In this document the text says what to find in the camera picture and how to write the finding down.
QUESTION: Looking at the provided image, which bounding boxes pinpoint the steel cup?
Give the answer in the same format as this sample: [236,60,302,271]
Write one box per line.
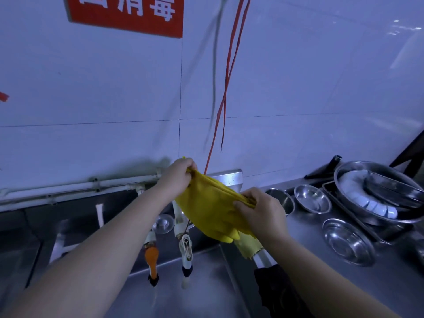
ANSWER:
[265,188,296,216]

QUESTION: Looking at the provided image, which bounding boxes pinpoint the stainless steel sink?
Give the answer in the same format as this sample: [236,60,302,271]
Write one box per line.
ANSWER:
[0,225,42,308]
[25,192,252,318]

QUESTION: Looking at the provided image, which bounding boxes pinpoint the medium steel bowl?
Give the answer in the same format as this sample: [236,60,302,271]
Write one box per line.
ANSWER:
[322,218,377,267]

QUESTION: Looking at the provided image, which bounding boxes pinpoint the person's right forearm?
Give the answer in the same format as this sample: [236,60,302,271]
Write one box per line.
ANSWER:
[265,235,401,318]

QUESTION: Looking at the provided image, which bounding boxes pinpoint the large steel basin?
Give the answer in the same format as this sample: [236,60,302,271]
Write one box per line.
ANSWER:
[333,160,424,227]

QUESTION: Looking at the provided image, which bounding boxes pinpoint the person's right hand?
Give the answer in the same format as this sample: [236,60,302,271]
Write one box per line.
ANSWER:
[233,187,289,244]

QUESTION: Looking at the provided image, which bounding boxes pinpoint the black utensil handle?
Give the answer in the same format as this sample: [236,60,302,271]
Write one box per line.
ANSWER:
[389,129,424,178]
[304,155,343,180]

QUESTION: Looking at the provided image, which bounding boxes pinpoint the red wall sign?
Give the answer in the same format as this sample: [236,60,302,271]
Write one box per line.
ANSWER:
[63,0,185,39]

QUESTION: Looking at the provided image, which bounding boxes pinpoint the person's left forearm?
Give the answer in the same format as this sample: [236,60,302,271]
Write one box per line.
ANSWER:
[6,185,173,318]

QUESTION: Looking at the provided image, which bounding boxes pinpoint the long red string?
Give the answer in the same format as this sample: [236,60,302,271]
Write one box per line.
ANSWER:
[203,0,253,176]

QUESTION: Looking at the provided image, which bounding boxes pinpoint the stack of white dishes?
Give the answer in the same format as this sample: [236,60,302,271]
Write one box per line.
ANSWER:
[337,170,398,220]

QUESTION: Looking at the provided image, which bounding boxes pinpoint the shiny steel mixing bowl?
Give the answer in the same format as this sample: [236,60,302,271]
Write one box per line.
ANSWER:
[363,171,424,209]

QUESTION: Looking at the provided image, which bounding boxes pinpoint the white plastic squeegee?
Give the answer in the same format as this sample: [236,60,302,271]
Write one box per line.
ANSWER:
[49,203,105,264]

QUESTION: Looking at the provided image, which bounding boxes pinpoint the person's left hand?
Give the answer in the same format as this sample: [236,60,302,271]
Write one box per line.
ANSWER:
[155,158,198,199]

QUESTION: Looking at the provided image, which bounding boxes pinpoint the yellow woven cloth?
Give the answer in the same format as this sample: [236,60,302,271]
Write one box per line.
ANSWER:
[233,231,264,261]

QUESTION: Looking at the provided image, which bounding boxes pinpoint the rectangular metal tray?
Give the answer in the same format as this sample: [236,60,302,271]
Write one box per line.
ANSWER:
[322,180,415,246]

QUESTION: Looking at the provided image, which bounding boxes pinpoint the dark cleaning cloth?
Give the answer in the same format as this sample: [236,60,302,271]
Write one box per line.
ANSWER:
[253,264,314,318]

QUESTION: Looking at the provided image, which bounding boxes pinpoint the small steel bowl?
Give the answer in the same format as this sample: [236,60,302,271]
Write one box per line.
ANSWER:
[294,184,333,215]

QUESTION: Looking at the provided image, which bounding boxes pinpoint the white plastic faucet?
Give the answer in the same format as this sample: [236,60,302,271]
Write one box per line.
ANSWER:
[172,200,194,272]

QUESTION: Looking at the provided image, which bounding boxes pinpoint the white wall water pipe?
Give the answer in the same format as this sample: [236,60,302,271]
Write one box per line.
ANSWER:
[0,174,163,212]

